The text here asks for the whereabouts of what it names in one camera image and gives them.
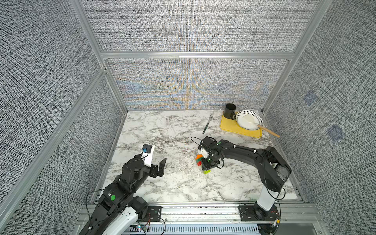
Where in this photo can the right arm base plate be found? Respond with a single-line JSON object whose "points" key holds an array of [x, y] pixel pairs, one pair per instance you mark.
{"points": [[251, 213]]}

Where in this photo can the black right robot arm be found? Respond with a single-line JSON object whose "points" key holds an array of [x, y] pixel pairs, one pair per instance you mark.
{"points": [[272, 168]]}

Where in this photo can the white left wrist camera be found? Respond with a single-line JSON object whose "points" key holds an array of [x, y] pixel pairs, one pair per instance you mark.
{"points": [[147, 153]]}

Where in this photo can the aluminium front rail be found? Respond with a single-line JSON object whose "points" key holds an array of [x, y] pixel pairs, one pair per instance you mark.
{"points": [[228, 212]]}

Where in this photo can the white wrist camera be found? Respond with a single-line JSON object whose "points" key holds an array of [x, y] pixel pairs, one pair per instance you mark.
{"points": [[203, 152], [147, 153]]}

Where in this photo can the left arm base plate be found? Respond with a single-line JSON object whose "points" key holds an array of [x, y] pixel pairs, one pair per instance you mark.
{"points": [[153, 214]]}

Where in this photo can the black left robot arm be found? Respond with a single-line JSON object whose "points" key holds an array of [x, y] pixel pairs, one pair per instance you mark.
{"points": [[118, 208]]}

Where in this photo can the white patterned bowl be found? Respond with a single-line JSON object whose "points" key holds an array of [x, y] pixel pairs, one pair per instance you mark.
{"points": [[246, 125]]}

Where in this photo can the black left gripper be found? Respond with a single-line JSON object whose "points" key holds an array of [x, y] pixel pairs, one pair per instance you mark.
{"points": [[154, 172]]}

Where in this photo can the black mug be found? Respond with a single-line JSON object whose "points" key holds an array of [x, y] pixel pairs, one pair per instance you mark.
{"points": [[229, 111]]}

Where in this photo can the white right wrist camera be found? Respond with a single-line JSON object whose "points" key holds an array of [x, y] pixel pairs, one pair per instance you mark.
{"points": [[203, 152]]}

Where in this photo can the aluminium frame corner post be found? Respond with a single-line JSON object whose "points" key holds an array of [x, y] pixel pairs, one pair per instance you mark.
{"points": [[84, 21]]}

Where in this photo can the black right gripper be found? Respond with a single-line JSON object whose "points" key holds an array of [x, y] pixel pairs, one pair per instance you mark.
{"points": [[204, 166]]}

